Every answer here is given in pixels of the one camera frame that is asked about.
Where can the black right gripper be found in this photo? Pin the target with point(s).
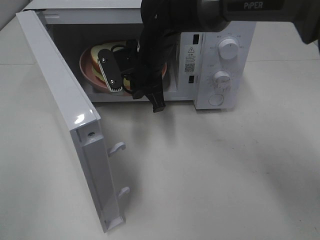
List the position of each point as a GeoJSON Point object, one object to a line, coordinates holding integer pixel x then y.
{"type": "Point", "coordinates": [147, 75]}

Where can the round white door button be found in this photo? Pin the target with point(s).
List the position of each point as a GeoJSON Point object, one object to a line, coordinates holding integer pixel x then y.
{"type": "Point", "coordinates": [216, 100]}

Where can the white microwave door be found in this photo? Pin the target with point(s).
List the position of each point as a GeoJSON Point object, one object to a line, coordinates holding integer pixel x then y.
{"type": "Point", "coordinates": [82, 120]}

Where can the white bread lettuce sandwich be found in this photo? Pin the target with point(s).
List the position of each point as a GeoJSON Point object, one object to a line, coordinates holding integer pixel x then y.
{"type": "Point", "coordinates": [94, 59]}

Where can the pink round plate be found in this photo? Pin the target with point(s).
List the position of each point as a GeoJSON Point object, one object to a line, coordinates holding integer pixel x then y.
{"type": "Point", "coordinates": [122, 54]}

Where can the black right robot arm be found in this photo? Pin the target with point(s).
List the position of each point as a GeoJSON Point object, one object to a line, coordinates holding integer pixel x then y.
{"type": "Point", "coordinates": [165, 20]}

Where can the white microwave oven body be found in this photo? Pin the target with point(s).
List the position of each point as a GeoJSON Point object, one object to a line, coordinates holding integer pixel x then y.
{"type": "Point", "coordinates": [76, 25]}

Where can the white lower timer knob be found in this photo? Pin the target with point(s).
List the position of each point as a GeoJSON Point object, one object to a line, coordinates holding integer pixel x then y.
{"type": "Point", "coordinates": [221, 80]}

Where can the white upper power knob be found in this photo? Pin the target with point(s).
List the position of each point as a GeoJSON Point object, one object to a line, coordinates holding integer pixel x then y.
{"type": "Point", "coordinates": [228, 48]}

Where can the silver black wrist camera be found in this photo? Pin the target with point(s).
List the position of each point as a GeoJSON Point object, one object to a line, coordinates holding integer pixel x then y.
{"type": "Point", "coordinates": [110, 70]}

